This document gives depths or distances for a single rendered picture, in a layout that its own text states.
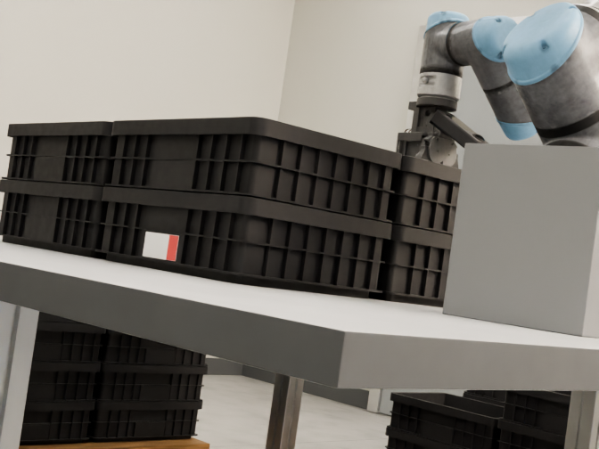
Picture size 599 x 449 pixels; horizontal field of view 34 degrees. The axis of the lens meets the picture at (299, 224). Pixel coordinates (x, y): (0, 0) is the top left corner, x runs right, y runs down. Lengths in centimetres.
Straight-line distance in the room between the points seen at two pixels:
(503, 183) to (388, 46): 439
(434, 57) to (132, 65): 383
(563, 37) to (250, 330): 75
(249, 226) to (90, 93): 399
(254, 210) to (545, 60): 44
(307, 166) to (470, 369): 67
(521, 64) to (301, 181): 34
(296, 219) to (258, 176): 9
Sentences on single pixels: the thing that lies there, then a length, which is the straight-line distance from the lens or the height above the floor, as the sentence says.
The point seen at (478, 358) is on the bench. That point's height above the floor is 69.
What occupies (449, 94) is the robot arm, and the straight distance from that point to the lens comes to 173.
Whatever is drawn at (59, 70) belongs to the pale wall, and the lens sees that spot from 521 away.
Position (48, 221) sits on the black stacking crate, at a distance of 181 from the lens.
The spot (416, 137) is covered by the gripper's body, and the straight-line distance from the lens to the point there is 172.
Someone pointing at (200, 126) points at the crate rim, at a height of 92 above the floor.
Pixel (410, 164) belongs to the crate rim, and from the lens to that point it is 155.
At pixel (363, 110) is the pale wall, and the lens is 567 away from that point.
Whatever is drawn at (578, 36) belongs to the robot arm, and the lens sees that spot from 137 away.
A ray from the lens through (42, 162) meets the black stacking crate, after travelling 187.
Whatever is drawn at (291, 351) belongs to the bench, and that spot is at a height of 68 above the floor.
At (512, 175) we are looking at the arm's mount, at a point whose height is 89.
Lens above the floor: 74
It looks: 2 degrees up
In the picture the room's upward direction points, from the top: 8 degrees clockwise
